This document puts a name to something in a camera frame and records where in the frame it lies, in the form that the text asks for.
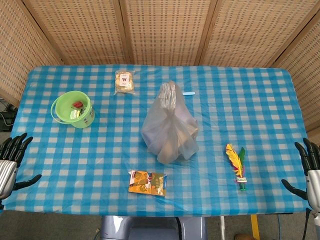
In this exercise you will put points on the translucent plastic bag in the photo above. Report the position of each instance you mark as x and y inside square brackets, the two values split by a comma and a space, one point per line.
[170, 125]

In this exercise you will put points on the colourful feather shuttlecock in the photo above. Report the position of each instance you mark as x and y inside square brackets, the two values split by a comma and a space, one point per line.
[238, 162]

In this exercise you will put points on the woven bamboo folding screen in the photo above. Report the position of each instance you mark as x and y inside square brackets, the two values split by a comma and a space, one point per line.
[160, 30]

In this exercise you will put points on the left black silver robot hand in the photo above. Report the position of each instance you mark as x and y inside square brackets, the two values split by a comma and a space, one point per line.
[7, 167]

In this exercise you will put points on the shiny foil wrapper in bucket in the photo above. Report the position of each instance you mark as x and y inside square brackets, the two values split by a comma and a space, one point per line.
[75, 114]

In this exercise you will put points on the clear cookie packet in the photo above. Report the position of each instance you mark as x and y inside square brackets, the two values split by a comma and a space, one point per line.
[124, 82]

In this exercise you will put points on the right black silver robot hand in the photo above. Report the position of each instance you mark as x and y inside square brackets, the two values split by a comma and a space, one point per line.
[313, 175]

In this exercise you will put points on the orange yellow snack packet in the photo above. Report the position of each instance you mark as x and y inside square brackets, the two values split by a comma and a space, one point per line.
[147, 183]

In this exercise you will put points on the yellow floor tape strip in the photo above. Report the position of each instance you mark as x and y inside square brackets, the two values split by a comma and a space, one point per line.
[254, 225]

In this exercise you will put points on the green plastic bucket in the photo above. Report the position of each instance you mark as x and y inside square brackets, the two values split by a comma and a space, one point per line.
[75, 112]

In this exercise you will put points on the blue white checkered tablecloth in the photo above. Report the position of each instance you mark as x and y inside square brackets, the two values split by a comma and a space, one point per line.
[100, 155]

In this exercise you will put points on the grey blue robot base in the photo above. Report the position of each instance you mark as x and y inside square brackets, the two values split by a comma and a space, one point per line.
[152, 228]

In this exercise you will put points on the small light blue stick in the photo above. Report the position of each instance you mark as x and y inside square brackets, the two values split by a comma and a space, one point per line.
[188, 93]

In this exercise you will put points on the red wrapper in bucket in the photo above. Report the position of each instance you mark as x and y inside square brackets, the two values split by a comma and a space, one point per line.
[77, 104]

